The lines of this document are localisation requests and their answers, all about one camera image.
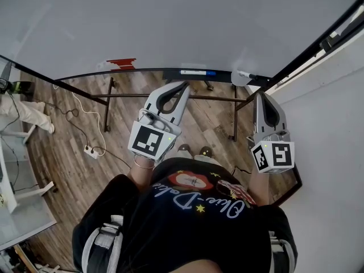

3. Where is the white desk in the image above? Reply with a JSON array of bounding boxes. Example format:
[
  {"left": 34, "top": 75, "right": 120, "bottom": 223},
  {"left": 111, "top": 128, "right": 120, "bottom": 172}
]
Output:
[{"left": 0, "top": 129, "right": 55, "bottom": 214}]

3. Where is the whiteboard on black stand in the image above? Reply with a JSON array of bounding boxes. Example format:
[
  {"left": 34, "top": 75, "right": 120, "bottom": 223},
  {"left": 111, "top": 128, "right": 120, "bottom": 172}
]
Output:
[{"left": 0, "top": 0, "right": 364, "bottom": 142}]

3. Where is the clear floor mat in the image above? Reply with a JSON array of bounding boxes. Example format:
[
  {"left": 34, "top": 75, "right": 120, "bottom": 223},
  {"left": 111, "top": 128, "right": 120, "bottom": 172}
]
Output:
[{"left": 0, "top": 152, "right": 58, "bottom": 251}]

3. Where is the person's right forearm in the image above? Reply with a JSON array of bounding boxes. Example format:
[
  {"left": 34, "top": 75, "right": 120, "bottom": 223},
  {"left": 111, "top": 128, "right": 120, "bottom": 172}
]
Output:
[{"left": 249, "top": 169, "right": 271, "bottom": 208}]

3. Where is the white round eraser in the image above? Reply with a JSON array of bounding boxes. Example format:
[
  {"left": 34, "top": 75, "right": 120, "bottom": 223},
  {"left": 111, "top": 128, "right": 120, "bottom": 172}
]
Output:
[{"left": 230, "top": 69, "right": 251, "bottom": 87}]

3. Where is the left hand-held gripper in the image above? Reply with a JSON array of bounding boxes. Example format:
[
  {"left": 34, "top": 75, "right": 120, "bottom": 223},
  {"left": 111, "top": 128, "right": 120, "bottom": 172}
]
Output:
[{"left": 127, "top": 81, "right": 191, "bottom": 163}]

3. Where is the red magnetic eraser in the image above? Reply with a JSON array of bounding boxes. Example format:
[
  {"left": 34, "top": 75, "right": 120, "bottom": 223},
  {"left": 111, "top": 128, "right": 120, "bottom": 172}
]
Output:
[{"left": 106, "top": 57, "right": 138, "bottom": 72}]

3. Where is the blue-capped marker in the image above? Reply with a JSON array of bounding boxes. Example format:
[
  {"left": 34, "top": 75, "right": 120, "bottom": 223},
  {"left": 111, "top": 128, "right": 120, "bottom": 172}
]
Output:
[{"left": 180, "top": 69, "right": 217, "bottom": 77}]

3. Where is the person's left forearm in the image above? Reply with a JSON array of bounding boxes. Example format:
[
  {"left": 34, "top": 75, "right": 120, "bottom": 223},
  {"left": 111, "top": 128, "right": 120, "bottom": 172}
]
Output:
[{"left": 127, "top": 159, "right": 156, "bottom": 192}]

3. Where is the thin black harness cable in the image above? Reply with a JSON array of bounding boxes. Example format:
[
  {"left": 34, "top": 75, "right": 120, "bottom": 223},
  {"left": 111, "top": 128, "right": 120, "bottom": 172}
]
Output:
[{"left": 231, "top": 166, "right": 251, "bottom": 176}]

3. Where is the white power strip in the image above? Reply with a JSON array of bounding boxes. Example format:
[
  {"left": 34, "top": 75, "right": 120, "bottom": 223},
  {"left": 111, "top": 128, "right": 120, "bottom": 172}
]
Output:
[{"left": 83, "top": 144, "right": 101, "bottom": 160}]

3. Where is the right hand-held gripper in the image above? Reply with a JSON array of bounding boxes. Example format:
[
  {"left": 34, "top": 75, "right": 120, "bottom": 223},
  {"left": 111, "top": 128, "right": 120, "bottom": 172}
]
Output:
[{"left": 246, "top": 92, "right": 295, "bottom": 174}]

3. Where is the grey harness strap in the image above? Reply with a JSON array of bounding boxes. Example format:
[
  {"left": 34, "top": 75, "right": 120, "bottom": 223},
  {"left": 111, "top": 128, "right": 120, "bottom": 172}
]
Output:
[
  {"left": 267, "top": 231, "right": 298, "bottom": 273},
  {"left": 81, "top": 214, "right": 125, "bottom": 273}
]

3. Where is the person's black printed shirt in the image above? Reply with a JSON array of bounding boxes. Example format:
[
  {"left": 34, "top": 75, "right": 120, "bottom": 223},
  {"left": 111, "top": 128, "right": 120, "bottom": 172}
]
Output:
[{"left": 72, "top": 157, "right": 299, "bottom": 273}]

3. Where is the white cable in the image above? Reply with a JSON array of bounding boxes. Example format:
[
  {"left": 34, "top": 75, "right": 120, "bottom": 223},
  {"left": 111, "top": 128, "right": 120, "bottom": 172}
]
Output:
[{"left": 52, "top": 84, "right": 107, "bottom": 156}]

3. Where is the thin wrist bracelet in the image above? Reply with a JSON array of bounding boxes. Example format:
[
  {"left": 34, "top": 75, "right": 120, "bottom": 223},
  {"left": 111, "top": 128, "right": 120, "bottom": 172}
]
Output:
[{"left": 133, "top": 155, "right": 157, "bottom": 171}]

